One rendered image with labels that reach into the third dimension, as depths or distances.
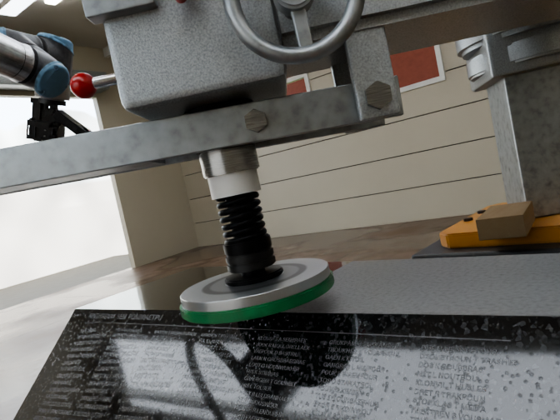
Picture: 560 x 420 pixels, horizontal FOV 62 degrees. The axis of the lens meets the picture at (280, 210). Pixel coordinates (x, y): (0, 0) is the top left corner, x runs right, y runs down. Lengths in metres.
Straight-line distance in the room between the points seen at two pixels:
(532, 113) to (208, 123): 0.95
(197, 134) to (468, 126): 6.41
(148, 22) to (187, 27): 0.04
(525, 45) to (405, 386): 0.97
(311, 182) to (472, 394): 7.49
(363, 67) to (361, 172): 6.91
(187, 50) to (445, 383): 0.46
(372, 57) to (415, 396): 0.39
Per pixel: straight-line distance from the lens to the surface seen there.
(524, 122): 1.37
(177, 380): 0.78
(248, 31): 0.52
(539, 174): 1.38
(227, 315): 0.58
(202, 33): 0.58
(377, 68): 0.60
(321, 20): 0.59
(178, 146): 0.61
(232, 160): 0.62
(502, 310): 0.57
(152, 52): 0.59
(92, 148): 0.65
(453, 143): 6.97
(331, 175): 7.74
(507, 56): 1.34
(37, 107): 1.48
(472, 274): 0.72
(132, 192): 9.06
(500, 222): 1.16
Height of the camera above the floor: 1.01
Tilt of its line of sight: 4 degrees down
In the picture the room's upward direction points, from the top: 12 degrees counter-clockwise
